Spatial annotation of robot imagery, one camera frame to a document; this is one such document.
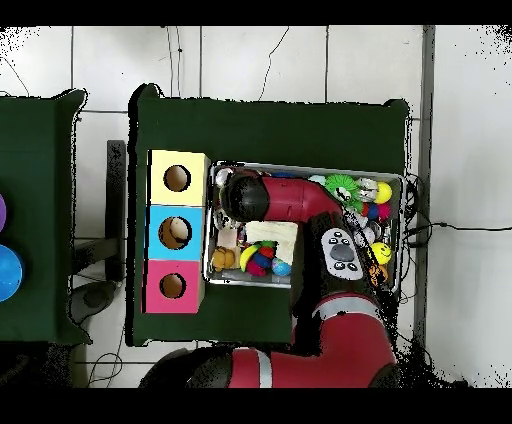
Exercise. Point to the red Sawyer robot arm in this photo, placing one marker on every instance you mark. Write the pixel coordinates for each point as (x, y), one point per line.
(344, 344)

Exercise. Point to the metal mesh bin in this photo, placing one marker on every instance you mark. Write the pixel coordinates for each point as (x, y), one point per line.
(248, 280)

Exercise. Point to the wooden box with three holes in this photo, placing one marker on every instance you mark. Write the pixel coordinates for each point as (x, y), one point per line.
(156, 280)

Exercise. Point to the cream knitted cloth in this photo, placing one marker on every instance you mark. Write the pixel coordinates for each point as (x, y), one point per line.
(272, 236)

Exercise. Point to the yellow toy banana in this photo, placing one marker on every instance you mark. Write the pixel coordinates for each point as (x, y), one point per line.
(247, 256)

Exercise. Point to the brown teddy bear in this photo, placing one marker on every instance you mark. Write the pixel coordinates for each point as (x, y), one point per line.
(222, 259)

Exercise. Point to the small globe ball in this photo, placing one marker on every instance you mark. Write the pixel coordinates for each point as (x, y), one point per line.
(282, 267)

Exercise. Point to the dark green table cloth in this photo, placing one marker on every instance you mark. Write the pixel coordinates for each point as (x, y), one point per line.
(260, 128)
(32, 200)

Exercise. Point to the green fuzzy ball with eyes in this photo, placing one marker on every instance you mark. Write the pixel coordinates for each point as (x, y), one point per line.
(338, 186)

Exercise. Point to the plain yellow ball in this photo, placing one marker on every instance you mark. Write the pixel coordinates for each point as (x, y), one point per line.
(384, 193)

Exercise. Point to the yellow smiley ball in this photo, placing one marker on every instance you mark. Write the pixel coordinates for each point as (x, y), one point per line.
(380, 252)

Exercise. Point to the orange toy basketball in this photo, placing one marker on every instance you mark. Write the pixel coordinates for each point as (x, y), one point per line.
(379, 274)

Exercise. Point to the black upright panel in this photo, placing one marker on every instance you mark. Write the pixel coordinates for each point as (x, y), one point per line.
(116, 200)

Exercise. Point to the dark grey stand base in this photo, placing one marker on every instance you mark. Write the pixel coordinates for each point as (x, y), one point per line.
(94, 298)

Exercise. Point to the large purple ball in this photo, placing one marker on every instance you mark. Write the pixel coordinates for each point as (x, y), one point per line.
(2, 212)

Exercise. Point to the large blue ball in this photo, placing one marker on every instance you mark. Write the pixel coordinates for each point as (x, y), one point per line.
(8, 272)

